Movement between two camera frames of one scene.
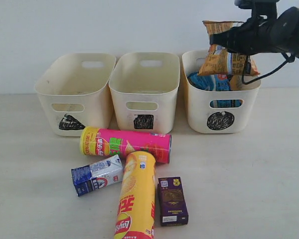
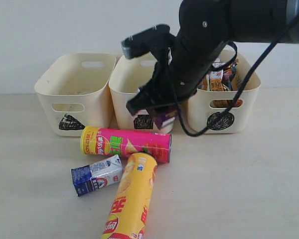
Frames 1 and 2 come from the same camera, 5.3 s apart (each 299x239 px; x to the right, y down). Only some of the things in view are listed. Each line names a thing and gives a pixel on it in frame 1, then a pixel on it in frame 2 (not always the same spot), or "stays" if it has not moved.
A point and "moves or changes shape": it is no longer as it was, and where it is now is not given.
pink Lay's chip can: (117, 143) stays
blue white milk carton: (98, 175) stays
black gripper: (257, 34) → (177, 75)
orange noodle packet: (219, 61) → (217, 84)
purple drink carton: (173, 208) → (167, 116)
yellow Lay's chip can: (136, 217) moves or changes shape
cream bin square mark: (143, 122) stays
